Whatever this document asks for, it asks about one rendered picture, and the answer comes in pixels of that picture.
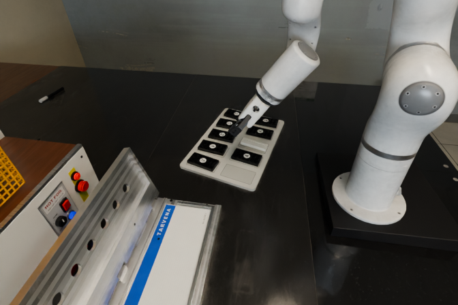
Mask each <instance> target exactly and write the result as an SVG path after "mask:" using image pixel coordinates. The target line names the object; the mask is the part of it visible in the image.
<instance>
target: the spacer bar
mask: <svg viewBox="0 0 458 305"><path fill-rule="evenodd" d="M241 144H242V145H244V146H248V147H251V148H255V149H258V150H262V151H264V152H265V151H266V149H267V148H268V144H265V143H262V142H258V141H255V140H251V139H248V138H243V139H242V140H241Z"/></svg>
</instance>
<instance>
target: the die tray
mask: <svg viewBox="0 0 458 305"><path fill-rule="evenodd" d="M227 110H228V108H225V109H224V111H223V112H222V113H221V114H220V115H219V116H218V118H217V119H216V120H215V122H214V123H213V124H212V125H211V126H210V127H209V129H208V130H207V132H206V133H205V134H204V135H203V136H202V137H201V139H200V140H199V141H198V143H197V144H196V145H195V146H194V147H193V148H192V150H191V151H190V152H189V154H188V155H187V156H186V158H184V160H183V161H182V162H181V163H180V168H181V169H183V170H187V171H190V172H193V173H196V174H200V175H202V176H206V177H208V178H212V179H214V180H218V181H221V182H224V183H227V184H231V185H233V186H236V187H239V188H242V189H246V190H248V191H255V190H256V187H257V185H258V183H259V181H260V178H261V176H262V173H263V171H264V169H265V167H266V164H267V162H268V160H269V157H270V156H271V153H272V151H273V148H274V146H275V143H276V141H277V139H278V137H279V135H280V132H281V130H282V128H283V125H284V121H281V120H279V121H278V124H277V127H276V128H272V127H266V126H262V125H256V124H254V125H253V126H256V127H261V128H265V129H270V130H273V131H274V133H273V136H272V138H271V140H268V139H264V138H259V137H256V136H252V135H247V134H246V132H247V130H248V127H247V125H246V126H245V127H244V128H243V130H242V132H240V134H238V136H236V137H235V139H234V141H233V143H229V142H223V141H220V140H214V139H211V138H208V135H209V134H210V132H211V130H212V129H219V130H222V131H228V129H225V128H221V127H216V124H217V122H218V120H219V119H220V118H224V119H229V120H233V121H236V119H233V118H228V117H226V116H224V113H225V112H226V111H227ZM243 138H248V139H251V140H255V141H258V142H262V143H265V144H268V148H267V149H266V151H265V152H264V151H262V150H258V149H255V148H251V147H248V146H244V145H242V144H241V140H242V139H243ZM203 140H208V141H212V142H217V143H220V144H225V145H228V148H227V150H226V151H225V153H224V155H223V156H221V155H216V154H213V153H209V152H204V151H202V150H198V146H199V145H200V143H201V141H203ZM236 148H239V149H242V150H246V151H249V152H252V153H256V154H259V155H262V159H261V161H260V163H259V165H258V167H256V166H254V165H250V164H247V163H243V162H240V161H236V160H234V159H231V156H232V154H233V152H234V151H235V149H236ZM194 152H196V153H199V154H201V155H205V156H208V157H211V158H214V159H217V160H219V164H218V165H217V167H216V168H215V169H214V170H213V172H210V171H208V170H205V169H202V168H200V167H197V166H195V165H191V164H189V163H187V160H188V159H189V158H190V157H191V156H192V154H193V153H194Z"/></svg>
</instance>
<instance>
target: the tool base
mask: <svg viewBox="0 0 458 305"><path fill-rule="evenodd" d="M178 201H180V202H187V201H181V200H175V199H173V200H172V202H170V199H168V198H160V197H159V196H157V198H154V200H153V202H152V204H151V206H152V209H151V212H150V214H149V216H148V218H147V220H146V224H147V226H146V228H145V230H144V233H143V235H142V237H141V239H140V242H139V243H138V246H136V245H135V246H134V248H133V250H132V252H131V255H130V256H129V259H128V260H127V263H123V265H122V267H121V269H120V271H119V273H118V275H117V278H118V279H119V280H118V282H117V284H116V287H115V288H114V291H113V292H112V295H111V297H110V299H109V301H108V303H107V305H123V303H124V301H125V299H126V297H127V294H128V292H129V289H130V287H131V286H132V283H133V280H134V278H135V275H136V273H137V271H138V269H139V266H140V264H141V261H142V258H143V257H144V254H145V252H146V250H147V247H148V245H149V243H150V241H151V238H152V235H153V233H154V231H155V228H156V226H157V224H158V221H159V219H160V217H161V215H162V212H163V210H164V207H165V205H166V204H171V205H176V206H178V205H177V202H178ZM190 203H195V204H201V203H196V202H190ZM205 205H206V204H205ZM208 205H211V204H208ZM211 206H215V209H214V213H213V218H212V221H211V226H210V230H209V235H208V238H207V243H206V247H205V250H204V255H203V258H202V264H201V267H200V272H199V275H198V281H197V284H196V289H195V292H194V298H193V301H192V305H201V304H202V299H203V295H204V289H205V285H206V281H207V276H208V272H209V266H210V262H211V257H212V253H213V247H214V244H215V238H216V234H217V228H218V225H219V219H220V215H221V211H222V205H217V204H215V205H211Z"/></svg>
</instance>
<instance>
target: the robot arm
mask: <svg viewBox="0 0 458 305"><path fill-rule="evenodd" d="M323 1H324V0H282V2H281V10H282V13H283V15H284V16H285V17H286V18H287V20H288V41H287V46H286V50H285V51H284V52H283V54H282V55H281V56H280V57H279V58H278V59H277V60H276V62H275V63H274V64H273V65H272V66H271V68H270V69H269V70H268V71H267V72H266V73H265V75H263V77H262V78H261V79H260V80H259V81H258V83H257V85H256V88H255V92H256V94H255V95H254V96H253V97H252V98H251V99H250V101H249V102H248V104H247V105H246V106H245V108H244V109H243V111H242V112H241V114H240V115H239V116H238V117H237V118H236V121H237V122H236V123H235V124H233V126H231V128H229V130H228V132H229V133H231V134H232V135H233V136H234V137H236V136H238V134H240V132H242V130H243V128H244V127H245V126H246V125H247V127H248V128H251V127H252V126H253V125H254V124H255V122H256V121H257V120H258V119H259V118H260V117H261V116H262V115H263V114H264V113H265V112H266V111H267V110H268V108H269V107H270V106H275V105H278V104H280V103H281V102H282V101H283V100H284V99H285V98H286V97H287V96H288V95H289V94H290V93H291V92H292V91H293V90H294V89H295V88H296V87H297V86H298V85H299V84H300V83H301V82H302V81H304V79H306V77H308V75H309V74H310V73H311V72H312V71H313V70H314V69H315V68H317V66H319V64H320V59H319V57H318V55H317V54H316V52H315V51H316V46H317V43H318V38H319V34H320V28H321V23H322V4H323ZM457 5H458V0H394V1H393V13H392V19H391V27H390V33H389V37H388V45H387V48H386V54H385V58H384V66H383V74H382V86H381V89H380V94H379V96H378V100H377V102H376V105H375V108H374V109H373V112H372V114H371V116H370V117H369V119H368V121H367V124H366V126H365V130H364V132H363V136H362V138H361V142H360V144H359V147H358V150H357V153H356V156H355V159H354V163H353V165H352V169H351V171H350V172H346V173H343V174H341V175H339V176H338V177H336V179H335V180H334V182H333V186H332V193H333V197H334V199H335V201H336V202H337V203H338V204H339V206H340V207H341V208H342V209H343V210H345V211H346V212H347V213H348V214H350V215H352V216H353V217H355V218H357V219H359V220H362V221H364V222H367V223H372V224H376V225H388V224H392V223H396V222H397V221H399V220H400V219H401V218H402V217H403V216H404V214H405V211H406V201H405V199H404V198H403V195H402V194H401V187H400V186H401V184H402V182H403V180H404V178H405V176H406V174H407V172H408V170H409V168H410V166H411V164H412V162H413V160H414V158H415V156H416V154H417V152H418V150H419V148H420V146H421V144H422V142H423V140H424V138H425V137H426V136H427V135H428V134H429V133H431V132H432V131H433V130H435V129H437V128H438V127H439V126H440V125H441V124H442V123H443V122H444V121H445V120H446V119H447V118H448V117H449V115H450V114H451V112H452V111H453V109H454V107H455V105H456V103H457V100H458V71H457V68H456V67H455V65H454V63H453V62H452V60H451V58H450V38H451V29H452V25H453V20H454V17H455V12H456V9H457ZM238 123H240V124H238Z"/></svg>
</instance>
